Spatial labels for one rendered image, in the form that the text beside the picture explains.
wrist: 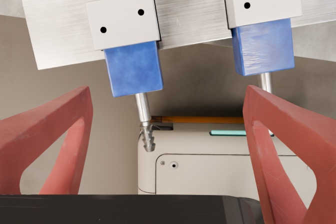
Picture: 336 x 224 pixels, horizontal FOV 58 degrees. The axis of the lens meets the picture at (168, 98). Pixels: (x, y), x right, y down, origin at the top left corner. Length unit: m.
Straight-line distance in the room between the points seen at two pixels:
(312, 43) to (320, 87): 0.92
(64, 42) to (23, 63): 0.97
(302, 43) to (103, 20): 0.20
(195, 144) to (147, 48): 0.67
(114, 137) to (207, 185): 0.43
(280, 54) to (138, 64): 0.11
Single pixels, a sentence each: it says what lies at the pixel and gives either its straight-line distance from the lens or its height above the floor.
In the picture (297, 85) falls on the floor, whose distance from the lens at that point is 1.22.
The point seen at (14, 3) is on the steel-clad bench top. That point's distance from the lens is 0.35.
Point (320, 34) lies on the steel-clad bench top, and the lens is 0.35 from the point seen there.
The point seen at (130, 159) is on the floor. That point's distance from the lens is 1.21.
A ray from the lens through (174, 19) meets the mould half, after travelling 0.26.
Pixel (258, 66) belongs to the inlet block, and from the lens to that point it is 0.26.
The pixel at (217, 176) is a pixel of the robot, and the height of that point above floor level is 0.28.
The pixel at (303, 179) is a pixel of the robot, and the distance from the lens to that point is 1.00.
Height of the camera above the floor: 1.11
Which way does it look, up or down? 80 degrees down
